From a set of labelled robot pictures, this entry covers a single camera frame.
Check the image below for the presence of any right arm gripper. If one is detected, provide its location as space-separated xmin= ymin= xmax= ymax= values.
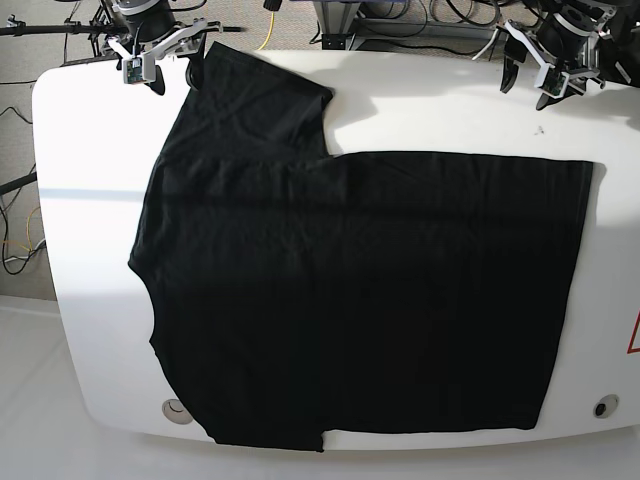
xmin=103 ymin=1 xmax=223 ymax=95

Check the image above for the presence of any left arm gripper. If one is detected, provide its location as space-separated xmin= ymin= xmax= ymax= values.
xmin=500 ymin=5 xmax=606 ymax=110

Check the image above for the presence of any black T-shirt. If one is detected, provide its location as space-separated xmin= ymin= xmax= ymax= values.
xmin=129 ymin=44 xmax=594 ymax=451

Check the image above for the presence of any black tripod bar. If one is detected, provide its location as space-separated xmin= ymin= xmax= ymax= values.
xmin=1 ymin=18 xmax=245 ymax=37

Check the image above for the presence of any red triangle warning sticker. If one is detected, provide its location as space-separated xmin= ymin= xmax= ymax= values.
xmin=627 ymin=313 xmax=640 ymax=354

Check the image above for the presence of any left table grommet hole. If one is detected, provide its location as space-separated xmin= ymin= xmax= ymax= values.
xmin=161 ymin=399 xmax=193 ymax=425

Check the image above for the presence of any table grommet hole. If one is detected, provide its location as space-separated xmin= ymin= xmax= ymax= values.
xmin=161 ymin=399 xmax=193 ymax=425
xmin=593 ymin=394 xmax=620 ymax=419

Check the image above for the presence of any right table grommet hole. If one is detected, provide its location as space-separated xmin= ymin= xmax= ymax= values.
xmin=593 ymin=394 xmax=620 ymax=419

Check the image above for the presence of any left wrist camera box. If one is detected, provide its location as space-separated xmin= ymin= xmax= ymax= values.
xmin=541 ymin=71 xmax=568 ymax=99

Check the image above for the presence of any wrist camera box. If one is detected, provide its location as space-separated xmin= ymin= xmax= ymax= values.
xmin=121 ymin=56 xmax=156 ymax=85
xmin=541 ymin=71 xmax=568 ymax=99

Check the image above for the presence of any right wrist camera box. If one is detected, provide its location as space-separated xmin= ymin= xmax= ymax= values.
xmin=121 ymin=56 xmax=156 ymax=85

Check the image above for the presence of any yellow cable at top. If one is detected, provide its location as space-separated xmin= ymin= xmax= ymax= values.
xmin=258 ymin=8 xmax=277 ymax=52

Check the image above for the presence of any yellow cable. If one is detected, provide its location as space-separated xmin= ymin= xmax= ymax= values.
xmin=258 ymin=8 xmax=277 ymax=52
xmin=1 ymin=205 xmax=46 ymax=254

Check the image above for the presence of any grey aluminium frame post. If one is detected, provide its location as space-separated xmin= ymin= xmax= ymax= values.
xmin=310 ymin=1 xmax=362 ymax=51

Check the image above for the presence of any yellow cable at left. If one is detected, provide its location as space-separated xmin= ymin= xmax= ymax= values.
xmin=1 ymin=205 xmax=46 ymax=254

